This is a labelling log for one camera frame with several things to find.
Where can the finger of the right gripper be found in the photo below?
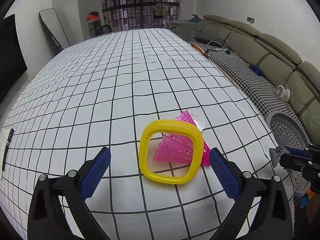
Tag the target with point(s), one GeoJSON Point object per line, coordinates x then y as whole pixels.
{"type": "Point", "coordinates": [299, 153]}
{"type": "Point", "coordinates": [291, 161]}

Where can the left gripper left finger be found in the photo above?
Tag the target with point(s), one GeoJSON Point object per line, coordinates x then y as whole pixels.
{"type": "Point", "coordinates": [46, 219]}

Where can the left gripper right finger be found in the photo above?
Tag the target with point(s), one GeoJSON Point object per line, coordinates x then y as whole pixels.
{"type": "Point", "coordinates": [272, 219]}

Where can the grey trash piece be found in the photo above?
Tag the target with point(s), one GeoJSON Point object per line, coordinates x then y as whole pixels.
{"type": "Point", "coordinates": [276, 153]}

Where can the pink plastic mesh basket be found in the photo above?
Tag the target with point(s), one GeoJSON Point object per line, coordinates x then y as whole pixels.
{"type": "Point", "coordinates": [176, 148]}

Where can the grey perforated trash basket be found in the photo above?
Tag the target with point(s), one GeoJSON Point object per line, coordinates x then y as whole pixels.
{"type": "Point", "coordinates": [287, 132]}

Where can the houndstooth sofa cover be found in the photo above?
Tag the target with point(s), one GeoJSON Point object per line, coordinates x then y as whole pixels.
{"type": "Point", "coordinates": [261, 92]}

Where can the white small fan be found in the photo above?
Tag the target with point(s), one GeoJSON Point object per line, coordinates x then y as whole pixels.
{"type": "Point", "coordinates": [283, 93]}

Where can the olive green sofa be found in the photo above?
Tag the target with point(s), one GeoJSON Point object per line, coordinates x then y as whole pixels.
{"type": "Point", "coordinates": [281, 65]}

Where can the black pen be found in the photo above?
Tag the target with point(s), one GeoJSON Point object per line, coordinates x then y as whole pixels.
{"type": "Point", "coordinates": [7, 147]}

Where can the blue cloth on sofa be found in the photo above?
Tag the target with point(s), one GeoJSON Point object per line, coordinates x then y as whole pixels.
{"type": "Point", "coordinates": [256, 70]}

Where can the clear round plastic lid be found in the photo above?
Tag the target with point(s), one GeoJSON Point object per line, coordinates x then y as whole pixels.
{"type": "Point", "coordinates": [198, 120]}

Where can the dark green pillow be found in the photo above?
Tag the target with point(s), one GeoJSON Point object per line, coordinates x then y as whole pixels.
{"type": "Point", "coordinates": [209, 40]}

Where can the black television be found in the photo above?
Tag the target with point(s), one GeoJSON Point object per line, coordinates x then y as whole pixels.
{"type": "Point", "coordinates": [12, 64]}

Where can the houndstooth storage basket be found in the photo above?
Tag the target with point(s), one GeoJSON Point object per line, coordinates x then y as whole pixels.
{"type": "Point", "coordinates": [183, 29]}

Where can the wall power socket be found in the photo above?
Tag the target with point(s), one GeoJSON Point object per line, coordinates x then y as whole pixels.
{"type": "Point", "coordinates": [250, 20]}

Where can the leaning wall mirror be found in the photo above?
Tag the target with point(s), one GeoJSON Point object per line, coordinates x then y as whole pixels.
{"type": "Point", "coordinates": [57, 34]}

